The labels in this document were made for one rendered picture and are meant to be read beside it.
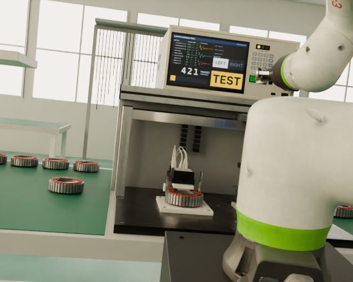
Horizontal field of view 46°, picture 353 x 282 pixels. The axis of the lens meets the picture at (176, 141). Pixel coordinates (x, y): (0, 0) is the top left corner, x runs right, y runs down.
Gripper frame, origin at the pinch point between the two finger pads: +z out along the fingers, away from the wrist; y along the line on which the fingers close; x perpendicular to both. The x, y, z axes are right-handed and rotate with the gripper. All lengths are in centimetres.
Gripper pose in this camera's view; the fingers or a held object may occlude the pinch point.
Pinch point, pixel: (262, 78)
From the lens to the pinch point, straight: 128.8
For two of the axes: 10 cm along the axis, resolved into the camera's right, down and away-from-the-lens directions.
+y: 9.9, 0.9, 1.4
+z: -1.3, -0.8, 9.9
